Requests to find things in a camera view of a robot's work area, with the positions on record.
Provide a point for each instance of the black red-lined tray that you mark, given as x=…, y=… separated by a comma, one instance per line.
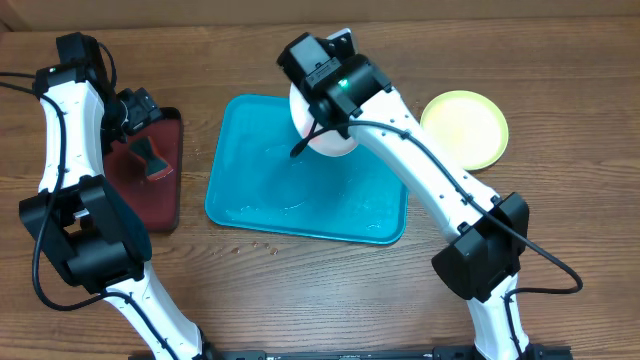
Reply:
x=157, y=203

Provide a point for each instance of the teal plastic tray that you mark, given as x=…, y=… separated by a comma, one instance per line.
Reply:
x=255, y=183

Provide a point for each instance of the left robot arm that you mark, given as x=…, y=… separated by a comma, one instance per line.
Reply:
x=79, y=222

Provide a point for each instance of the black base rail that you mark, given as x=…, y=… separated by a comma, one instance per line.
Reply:
x=533, y=352

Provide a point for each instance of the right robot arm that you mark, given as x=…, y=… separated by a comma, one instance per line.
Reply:
x=339, y=99

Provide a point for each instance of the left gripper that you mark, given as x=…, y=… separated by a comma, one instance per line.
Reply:
x=143, y=108

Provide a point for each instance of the green plate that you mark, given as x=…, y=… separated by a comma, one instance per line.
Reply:
x=468, y=126

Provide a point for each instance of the white plate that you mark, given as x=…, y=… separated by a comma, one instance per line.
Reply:
x=330, y=144

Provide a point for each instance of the red sponge with dark scourer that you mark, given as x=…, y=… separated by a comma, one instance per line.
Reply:
x=146, y=152

